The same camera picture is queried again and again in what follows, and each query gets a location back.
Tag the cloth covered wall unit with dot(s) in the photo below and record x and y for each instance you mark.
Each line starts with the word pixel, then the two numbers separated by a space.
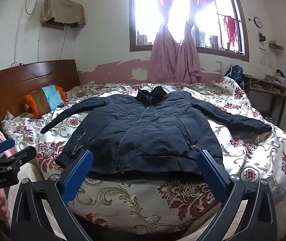
pixel 62 10

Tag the floral bed quilt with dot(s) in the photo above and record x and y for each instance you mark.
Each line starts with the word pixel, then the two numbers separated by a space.
pixel 132 205

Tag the small wall shelf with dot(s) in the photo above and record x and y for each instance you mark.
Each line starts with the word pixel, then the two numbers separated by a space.
pixel 275 45

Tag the red hanging garment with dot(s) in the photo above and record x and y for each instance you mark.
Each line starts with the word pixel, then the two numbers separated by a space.
pixel 230 29

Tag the brown wooden headboard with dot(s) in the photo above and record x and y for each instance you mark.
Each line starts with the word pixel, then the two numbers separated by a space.
pixel 20 85

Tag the stack of papers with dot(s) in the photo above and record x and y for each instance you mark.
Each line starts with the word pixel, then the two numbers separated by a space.
pixel 274 78

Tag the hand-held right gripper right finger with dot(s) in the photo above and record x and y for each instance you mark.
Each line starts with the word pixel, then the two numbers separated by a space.
pixel 211 173

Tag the dark navy padded jacket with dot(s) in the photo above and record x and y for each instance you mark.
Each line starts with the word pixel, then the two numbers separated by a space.
pixel 145 130

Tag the blue backpack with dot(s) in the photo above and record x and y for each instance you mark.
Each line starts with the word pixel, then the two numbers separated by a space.
pixel 235 71

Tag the white wall paper sheet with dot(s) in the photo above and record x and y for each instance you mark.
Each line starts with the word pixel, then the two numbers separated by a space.
pixel 262 55

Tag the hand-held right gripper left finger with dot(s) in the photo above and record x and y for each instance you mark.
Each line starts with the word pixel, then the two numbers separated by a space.
pixel 79 174

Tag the round wall clock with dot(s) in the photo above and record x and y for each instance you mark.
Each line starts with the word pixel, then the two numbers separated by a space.
pixel 258 22

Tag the pink curtain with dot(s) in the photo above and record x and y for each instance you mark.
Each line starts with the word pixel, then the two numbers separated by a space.
pixel 164 60
pixel 189 60

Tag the white wall socket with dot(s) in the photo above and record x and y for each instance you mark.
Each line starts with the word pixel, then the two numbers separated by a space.
pixel 15 64

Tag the striped orange blue pillow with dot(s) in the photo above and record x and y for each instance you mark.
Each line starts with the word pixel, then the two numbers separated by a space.
pixel 50 96

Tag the wooden side desk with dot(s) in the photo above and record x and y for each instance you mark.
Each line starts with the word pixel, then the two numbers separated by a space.
pixel 268 87

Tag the person's left hand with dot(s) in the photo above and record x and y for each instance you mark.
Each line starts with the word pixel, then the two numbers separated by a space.
pixel 2 204

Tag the brown framed window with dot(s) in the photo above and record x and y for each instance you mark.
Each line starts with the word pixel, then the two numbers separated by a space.
pixel 132 17

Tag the black wall ornament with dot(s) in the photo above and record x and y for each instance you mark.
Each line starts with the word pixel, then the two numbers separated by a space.
pixel 262 38

